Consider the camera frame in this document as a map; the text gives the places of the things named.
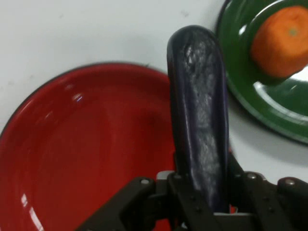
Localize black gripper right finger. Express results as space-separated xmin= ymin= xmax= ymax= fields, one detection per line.
xmin=227 ymin=153 xmax=308 ymax=231

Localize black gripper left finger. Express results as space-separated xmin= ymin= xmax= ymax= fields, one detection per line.
xmin=74 ymin=171 xmax=225 ymax=231

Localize purple eggplant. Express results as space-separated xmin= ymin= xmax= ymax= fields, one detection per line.
xmin=166 ymin=24 xmax=231 ymax=215

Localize green plate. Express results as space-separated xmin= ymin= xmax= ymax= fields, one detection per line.
xmin=216 ymin=0 xmax=308 ymax=145

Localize red plate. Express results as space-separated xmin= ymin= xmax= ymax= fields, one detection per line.
xmin=0 ymin=61 xmax=180 ymax=231

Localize orange fruit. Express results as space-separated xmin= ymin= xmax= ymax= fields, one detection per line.
xmin=249 ymin=5 xmax=308 ymax=83

